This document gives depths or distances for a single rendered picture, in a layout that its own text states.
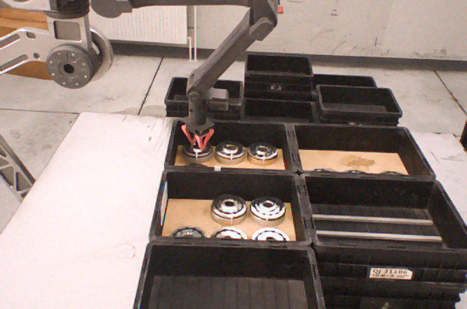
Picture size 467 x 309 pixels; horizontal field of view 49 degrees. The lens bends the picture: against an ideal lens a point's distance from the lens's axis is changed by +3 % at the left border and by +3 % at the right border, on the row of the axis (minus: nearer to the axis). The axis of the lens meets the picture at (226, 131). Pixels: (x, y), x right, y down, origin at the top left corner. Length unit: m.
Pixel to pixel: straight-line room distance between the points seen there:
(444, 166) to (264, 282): 1.04
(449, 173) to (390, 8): 2.69
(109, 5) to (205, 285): 0.71
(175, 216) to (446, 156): 1.16
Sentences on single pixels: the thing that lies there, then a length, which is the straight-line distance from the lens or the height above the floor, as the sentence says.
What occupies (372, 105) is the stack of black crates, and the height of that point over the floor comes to 0.49.
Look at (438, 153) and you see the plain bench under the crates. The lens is 2.20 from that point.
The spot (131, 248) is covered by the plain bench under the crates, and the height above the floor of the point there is 0.70.
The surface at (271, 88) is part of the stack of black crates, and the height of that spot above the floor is 0.50.
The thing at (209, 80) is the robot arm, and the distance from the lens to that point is 1.48.
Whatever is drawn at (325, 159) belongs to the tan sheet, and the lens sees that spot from 1.76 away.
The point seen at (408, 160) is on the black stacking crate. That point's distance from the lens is 1.78.
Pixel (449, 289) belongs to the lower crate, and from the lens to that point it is 1.46.
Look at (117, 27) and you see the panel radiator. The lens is 4.55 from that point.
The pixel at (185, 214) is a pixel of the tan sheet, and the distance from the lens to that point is 1.48.
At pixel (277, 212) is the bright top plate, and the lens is 1.46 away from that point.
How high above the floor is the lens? 1.79
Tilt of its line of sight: 31 degrees down
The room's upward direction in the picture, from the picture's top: 2 degrees clockwise
